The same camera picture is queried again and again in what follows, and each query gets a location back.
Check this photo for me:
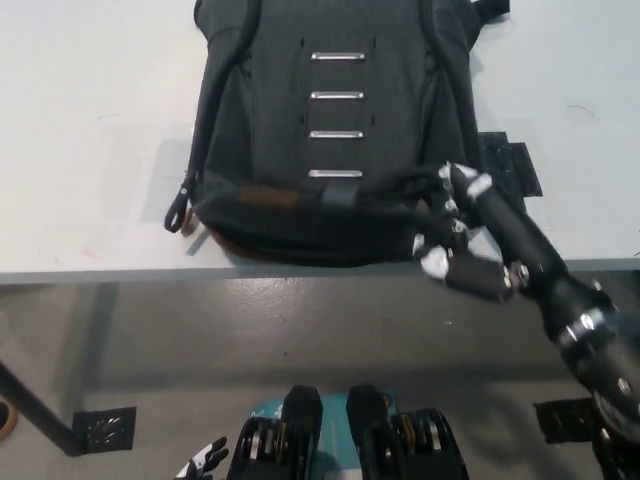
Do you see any black tape patch on table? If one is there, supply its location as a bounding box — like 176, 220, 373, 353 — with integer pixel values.
477, 132, 545, 200

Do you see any dark grey backpack brown trim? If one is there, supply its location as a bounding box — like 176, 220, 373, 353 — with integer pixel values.
164, 0, 511, 269

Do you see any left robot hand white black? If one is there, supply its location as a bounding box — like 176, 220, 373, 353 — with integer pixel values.
172, 436, 230, 480

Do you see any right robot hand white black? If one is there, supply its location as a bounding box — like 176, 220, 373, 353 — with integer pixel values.
411, 161, 566, 305

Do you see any black table leg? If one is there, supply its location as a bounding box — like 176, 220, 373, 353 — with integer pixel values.
0, 355, 84, 457

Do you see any round tan black roll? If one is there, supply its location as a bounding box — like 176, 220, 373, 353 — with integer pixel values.
0, 399, 19, 442

